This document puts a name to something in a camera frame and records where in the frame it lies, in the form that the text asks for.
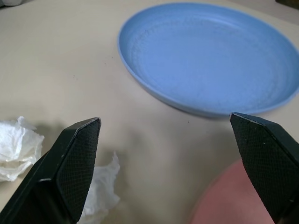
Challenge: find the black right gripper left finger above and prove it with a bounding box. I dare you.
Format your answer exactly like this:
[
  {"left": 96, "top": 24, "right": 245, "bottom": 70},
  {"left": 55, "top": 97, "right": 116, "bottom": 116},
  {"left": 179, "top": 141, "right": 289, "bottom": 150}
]
[{"left": 0, "top": 117, "right": 102, "bottom": 224}]

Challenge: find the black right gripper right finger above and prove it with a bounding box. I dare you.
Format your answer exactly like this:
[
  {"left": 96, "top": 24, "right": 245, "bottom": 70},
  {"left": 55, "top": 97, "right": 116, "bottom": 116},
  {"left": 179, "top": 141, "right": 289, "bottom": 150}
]
[{"left": 229, "top": 112, "right": 299, "bottom": 224}]

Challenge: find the white tissue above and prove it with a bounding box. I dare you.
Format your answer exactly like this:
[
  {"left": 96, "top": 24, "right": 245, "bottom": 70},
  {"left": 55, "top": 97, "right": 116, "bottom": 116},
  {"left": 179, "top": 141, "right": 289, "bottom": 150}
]
[
  {"left": 0, "top": 116, "right": 45, "bottom": 182},
  {"left": 79, "top": 151, "right": 121, "bottom": 224}
]

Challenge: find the blue round plate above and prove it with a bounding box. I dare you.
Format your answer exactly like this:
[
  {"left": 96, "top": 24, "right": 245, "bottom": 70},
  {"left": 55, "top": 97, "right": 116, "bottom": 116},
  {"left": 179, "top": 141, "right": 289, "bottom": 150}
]
[{"left": 116, "top": 3, "right": 299, "bottom": 119}]

